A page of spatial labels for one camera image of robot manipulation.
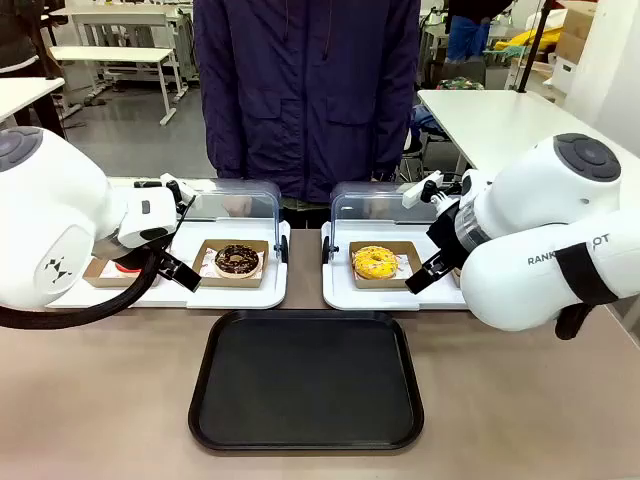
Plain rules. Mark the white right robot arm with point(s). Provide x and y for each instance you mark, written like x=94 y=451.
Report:
x=525 y=280

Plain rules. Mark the large white table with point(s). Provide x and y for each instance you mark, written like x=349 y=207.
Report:
x=495 y=120

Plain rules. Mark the white desk with metal legs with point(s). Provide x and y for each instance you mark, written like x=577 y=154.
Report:
x=110 y=55

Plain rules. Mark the person in navy jacket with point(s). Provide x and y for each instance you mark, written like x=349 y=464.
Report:
x=305 y=90

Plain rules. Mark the white display case base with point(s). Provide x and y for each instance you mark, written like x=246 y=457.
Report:
x=345 y=297
x=240 y=297

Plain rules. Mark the yellow sprinkled donut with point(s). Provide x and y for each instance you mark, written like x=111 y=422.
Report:
x=367 y=265

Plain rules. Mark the red glazed donut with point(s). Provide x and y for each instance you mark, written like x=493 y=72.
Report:
x=125 y=269

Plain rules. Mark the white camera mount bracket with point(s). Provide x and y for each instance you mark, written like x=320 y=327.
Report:
x=181 y=190
x=422 y=190

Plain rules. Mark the person's right hand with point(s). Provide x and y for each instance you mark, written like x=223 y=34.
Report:
x=239 y=205

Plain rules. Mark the brown cardboard box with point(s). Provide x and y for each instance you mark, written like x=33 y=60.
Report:
x=575 y=30

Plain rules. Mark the black plastic serving tray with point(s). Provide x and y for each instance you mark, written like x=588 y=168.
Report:
x=305 y=385

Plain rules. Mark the chocolate sprinkled donut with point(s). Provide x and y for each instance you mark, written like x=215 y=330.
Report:
x=225 y=262

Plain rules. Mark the background person in blue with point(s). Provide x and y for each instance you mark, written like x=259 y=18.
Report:
x=467 y=35

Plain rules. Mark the yellow cloth bundle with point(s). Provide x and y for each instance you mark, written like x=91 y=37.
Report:
x=530 y=40

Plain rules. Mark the white right camera mount bracket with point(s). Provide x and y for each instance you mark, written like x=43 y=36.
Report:
x=422 y=190

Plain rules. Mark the background person in dark clothes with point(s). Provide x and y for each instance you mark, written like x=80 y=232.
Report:
x=22 y=35

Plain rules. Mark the clear display case lid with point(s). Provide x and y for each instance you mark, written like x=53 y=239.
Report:
x=370 y=200
x=235 y=200

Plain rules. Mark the white table with black leg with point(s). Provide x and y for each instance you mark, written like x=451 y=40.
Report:
x=25 y=95

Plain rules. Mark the white left camera mount bracket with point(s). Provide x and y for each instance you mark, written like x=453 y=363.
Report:
x=181 y=190

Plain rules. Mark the white storage box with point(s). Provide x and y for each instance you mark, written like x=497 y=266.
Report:
x=565 y=72

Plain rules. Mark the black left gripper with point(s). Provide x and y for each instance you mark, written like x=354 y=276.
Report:
x=137 y=257

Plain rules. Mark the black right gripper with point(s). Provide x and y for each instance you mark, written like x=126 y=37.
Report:
x=446 y=230

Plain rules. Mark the brown cardboard donut tray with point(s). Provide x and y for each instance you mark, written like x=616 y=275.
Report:
x=205 y=277
x=456 y=277
x=100 y=277
x=407 y=260

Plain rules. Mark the camouflage patterned bag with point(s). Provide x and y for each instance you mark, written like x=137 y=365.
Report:
x=460 y=82

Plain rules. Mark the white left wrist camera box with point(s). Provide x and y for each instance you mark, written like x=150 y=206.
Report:
x=147 y=215

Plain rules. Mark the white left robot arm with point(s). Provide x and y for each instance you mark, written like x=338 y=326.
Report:
x=55 y=210

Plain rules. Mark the black metal pole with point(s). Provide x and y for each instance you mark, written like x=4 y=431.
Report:
x=535 y=45

